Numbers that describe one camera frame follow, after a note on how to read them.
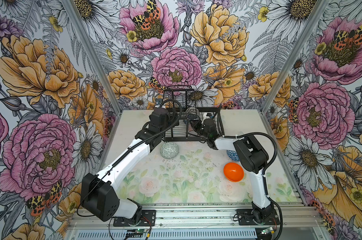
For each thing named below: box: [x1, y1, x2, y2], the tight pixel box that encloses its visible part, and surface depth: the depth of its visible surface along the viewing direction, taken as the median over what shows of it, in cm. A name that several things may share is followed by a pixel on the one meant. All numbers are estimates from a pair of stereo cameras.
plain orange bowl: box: [223, 162, 245, 182], surface depth 86 cm
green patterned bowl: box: [159, 142, 179, 159], surface depth 99 cm
